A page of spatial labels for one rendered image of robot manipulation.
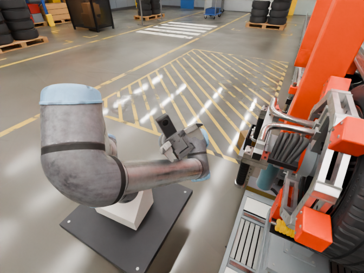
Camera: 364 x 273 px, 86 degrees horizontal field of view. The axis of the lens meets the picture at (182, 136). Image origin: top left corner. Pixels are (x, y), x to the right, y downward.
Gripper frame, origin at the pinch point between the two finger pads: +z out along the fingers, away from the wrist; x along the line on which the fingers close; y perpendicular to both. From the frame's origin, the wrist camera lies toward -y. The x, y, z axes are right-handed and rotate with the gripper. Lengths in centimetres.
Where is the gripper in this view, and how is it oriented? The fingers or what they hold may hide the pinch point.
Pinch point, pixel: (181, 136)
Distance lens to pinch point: 57.1
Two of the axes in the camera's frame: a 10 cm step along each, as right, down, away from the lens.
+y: 5.7, 8.2, 1.1
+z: 2.2, -0.2, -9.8
